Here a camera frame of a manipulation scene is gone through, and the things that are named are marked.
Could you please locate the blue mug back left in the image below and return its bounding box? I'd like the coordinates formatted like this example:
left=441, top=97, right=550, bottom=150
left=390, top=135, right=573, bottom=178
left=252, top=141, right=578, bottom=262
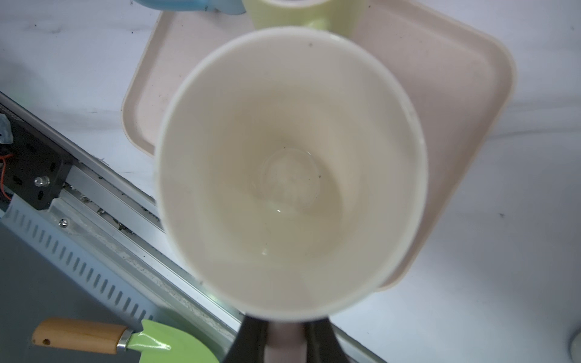
left=135, top=0, right=246, bottom=15

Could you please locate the cream mug pink handle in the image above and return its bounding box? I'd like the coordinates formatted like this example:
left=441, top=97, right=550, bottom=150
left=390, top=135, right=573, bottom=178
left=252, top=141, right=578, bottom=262
left=154, top=27, right=428, bottom=362

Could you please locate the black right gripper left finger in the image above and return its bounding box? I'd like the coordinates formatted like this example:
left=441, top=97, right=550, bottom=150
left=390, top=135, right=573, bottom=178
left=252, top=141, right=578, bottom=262
left=222, top=316, right=269, bottom=363

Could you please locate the grey perforated vent panel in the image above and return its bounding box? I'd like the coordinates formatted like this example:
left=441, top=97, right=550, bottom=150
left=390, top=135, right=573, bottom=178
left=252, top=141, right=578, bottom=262
left=0, top=192, right=219, bottom=363

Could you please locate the cream mug green handle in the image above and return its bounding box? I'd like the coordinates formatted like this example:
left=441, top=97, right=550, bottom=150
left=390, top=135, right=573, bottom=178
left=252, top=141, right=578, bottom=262
left=242, top=0, right=369, bottom=37

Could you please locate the green round object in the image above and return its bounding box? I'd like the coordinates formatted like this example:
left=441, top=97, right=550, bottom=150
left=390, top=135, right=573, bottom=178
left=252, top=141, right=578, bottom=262
left=31, top=318, right=219, bottom=362

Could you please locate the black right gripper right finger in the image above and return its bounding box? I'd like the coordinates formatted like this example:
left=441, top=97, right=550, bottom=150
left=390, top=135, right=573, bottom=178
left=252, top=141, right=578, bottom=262
left=305, top=318, right=349, bottom=363

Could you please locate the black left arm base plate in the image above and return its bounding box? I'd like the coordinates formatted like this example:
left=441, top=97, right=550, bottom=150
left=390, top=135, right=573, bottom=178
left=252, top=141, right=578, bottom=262
left=1, top=111, right=74, bottom=210

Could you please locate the beige rubber tray mat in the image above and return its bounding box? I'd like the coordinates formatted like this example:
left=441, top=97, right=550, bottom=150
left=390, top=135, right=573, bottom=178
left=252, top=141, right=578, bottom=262
left=121, top=1, right=517, bottom=288

